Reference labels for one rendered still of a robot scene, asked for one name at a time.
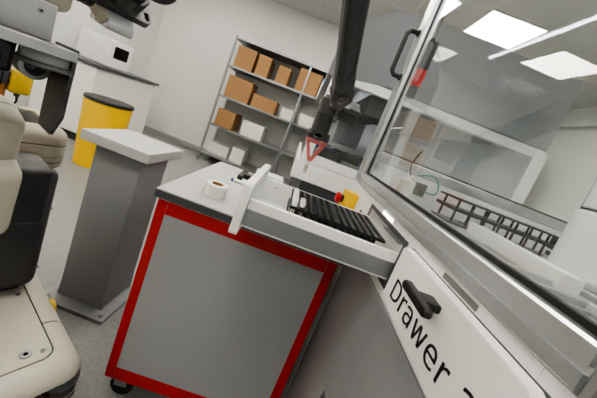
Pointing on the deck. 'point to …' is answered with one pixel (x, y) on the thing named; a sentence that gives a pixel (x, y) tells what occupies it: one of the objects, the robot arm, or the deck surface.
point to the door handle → (401, 51)
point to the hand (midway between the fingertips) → (309, 158)
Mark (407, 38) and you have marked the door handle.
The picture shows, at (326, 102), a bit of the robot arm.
